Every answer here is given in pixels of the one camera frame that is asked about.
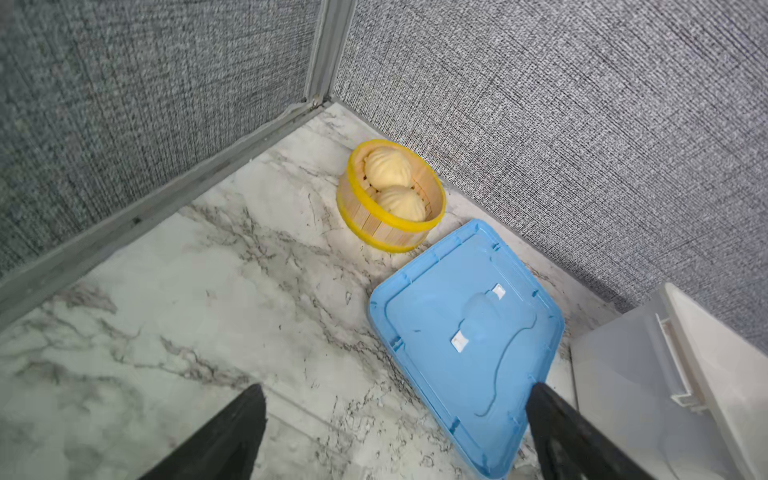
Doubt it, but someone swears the yellow bamboo steamer basket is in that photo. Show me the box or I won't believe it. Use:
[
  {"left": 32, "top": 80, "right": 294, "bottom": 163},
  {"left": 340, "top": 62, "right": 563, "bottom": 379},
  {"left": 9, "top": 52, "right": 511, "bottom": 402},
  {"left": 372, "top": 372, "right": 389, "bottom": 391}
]
[{"left": 336, "top": 139, "right": 447, "bottom": 253}]

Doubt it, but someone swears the steamed bun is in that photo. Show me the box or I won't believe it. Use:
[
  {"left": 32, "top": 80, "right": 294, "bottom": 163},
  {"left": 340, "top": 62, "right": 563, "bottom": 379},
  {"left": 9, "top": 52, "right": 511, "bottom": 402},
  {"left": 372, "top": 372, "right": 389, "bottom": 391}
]
[
  {"left": 375, "top": 186, "right": 427, "bottom": 222},
  {"left": 364, "top": 147, "right": 412, "bottom": 191}
]

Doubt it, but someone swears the white plastic storage box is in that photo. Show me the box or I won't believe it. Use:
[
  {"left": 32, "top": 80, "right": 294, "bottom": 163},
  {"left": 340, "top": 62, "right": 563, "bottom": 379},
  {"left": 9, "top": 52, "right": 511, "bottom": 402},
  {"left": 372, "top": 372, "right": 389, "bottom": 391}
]
[{"left": 571, "top": 283, "right": 767, "bottom": 479}]

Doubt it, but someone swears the back steamed bun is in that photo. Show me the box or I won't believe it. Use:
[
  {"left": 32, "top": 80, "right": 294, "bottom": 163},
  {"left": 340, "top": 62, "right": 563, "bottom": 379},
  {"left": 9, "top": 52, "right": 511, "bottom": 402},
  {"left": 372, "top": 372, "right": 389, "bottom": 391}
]
[{"left": 364, "top": 147, "right": 412, "bottom": 191}]

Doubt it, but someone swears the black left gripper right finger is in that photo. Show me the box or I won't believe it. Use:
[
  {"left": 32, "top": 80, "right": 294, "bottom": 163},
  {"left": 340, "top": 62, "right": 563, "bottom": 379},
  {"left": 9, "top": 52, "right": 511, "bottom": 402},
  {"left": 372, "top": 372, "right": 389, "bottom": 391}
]
[{"left": 526, "top": 382, "right": 651, "bottom": 479}]

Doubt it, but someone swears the front steamed bun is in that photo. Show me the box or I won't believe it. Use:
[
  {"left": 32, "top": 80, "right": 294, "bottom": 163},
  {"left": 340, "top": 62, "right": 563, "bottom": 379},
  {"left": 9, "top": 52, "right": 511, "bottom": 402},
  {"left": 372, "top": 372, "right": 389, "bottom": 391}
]
[{"left": 375, "top": 186, "right": 427, "bottom": 222}]

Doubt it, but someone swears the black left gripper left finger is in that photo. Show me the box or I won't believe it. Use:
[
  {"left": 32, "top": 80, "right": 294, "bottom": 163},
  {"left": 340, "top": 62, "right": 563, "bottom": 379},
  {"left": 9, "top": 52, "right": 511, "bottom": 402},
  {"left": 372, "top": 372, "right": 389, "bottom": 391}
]
[{"left": 142, "top": 384, "right": 267, "bottom": 479}]

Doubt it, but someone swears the blue plastic box lid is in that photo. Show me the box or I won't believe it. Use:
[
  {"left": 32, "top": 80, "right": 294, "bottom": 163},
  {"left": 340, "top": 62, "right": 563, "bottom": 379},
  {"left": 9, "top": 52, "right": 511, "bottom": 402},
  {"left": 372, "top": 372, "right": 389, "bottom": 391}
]
[{"left": 368, "top": 219, "right": 565, "bottom": 479}]

